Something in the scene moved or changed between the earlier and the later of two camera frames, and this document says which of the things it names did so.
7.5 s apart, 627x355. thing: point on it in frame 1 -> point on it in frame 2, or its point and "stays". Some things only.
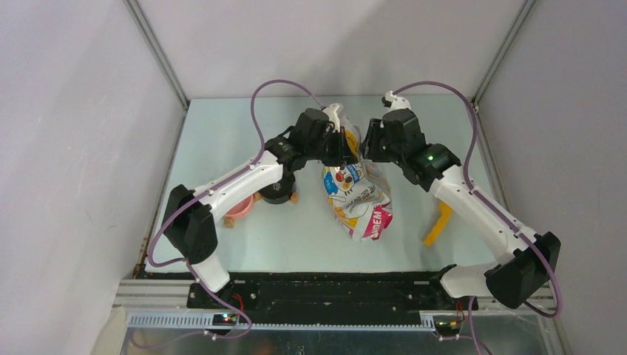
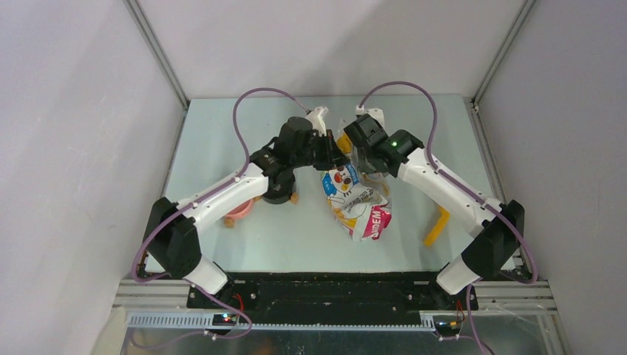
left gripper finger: [348, 157] -> [338, 157]
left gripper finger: [343, 138] -> [333, 149]
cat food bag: [358, 192] stays
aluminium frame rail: [165, 304] stays
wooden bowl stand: [229, 220] stays
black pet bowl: [279, 192] stays
